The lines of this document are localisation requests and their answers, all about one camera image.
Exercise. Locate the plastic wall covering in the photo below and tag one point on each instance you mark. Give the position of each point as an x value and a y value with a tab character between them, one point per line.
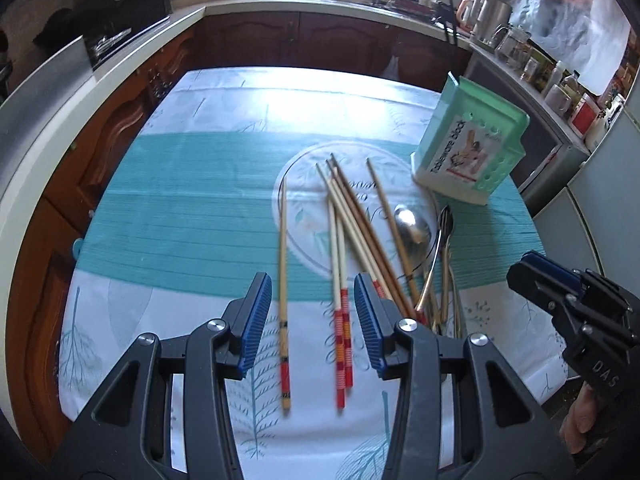
565	15

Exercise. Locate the white refrigerator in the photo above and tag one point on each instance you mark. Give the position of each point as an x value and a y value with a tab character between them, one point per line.
600	200

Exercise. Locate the green white utensil holder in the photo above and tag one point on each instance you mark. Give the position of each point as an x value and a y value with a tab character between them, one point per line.
465	140

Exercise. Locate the red white container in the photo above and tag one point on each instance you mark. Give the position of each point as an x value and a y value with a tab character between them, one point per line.
585	115

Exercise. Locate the dark cooking pot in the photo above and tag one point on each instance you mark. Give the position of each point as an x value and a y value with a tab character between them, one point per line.
412	3

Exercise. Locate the blue round knob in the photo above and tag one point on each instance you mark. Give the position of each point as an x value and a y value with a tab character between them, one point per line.
78	250

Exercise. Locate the bundle of red-tipped bamboo chopsticks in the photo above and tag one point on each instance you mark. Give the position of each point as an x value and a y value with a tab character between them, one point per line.
367	247

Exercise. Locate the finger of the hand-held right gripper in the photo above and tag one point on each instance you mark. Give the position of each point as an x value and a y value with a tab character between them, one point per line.
537	290
547	264

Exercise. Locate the large silver spoon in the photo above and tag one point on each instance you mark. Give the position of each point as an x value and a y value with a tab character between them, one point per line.
412	225

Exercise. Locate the white kitchen countertop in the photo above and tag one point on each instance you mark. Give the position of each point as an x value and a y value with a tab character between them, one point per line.
240	7

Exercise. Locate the brown wooden chopstick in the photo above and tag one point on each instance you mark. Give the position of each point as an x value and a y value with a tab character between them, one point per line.
387	210
372	240

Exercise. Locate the white mug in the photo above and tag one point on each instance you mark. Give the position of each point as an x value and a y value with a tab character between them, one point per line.
557	99

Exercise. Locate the leaf printed teal tablecloth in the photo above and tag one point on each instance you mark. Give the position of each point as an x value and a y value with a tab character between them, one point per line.
200	220

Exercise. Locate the stainless steel counter panel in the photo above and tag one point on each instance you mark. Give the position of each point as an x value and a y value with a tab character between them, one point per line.
45	105

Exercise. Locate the person's right hand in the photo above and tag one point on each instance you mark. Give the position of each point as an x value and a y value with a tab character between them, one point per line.
575	417

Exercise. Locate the black gas cooktop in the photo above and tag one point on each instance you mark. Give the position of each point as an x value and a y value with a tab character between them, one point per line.
130	15

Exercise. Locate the glass pitcher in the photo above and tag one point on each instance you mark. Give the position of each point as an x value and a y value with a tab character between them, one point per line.
512	45

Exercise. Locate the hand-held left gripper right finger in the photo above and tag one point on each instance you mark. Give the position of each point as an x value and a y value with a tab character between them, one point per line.
367	320

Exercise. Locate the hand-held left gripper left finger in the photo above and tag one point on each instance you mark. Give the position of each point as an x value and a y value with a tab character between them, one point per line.
255	325

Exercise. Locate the brown wooden kitchen cabinets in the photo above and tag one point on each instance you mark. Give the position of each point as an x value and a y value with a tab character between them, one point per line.
325	40

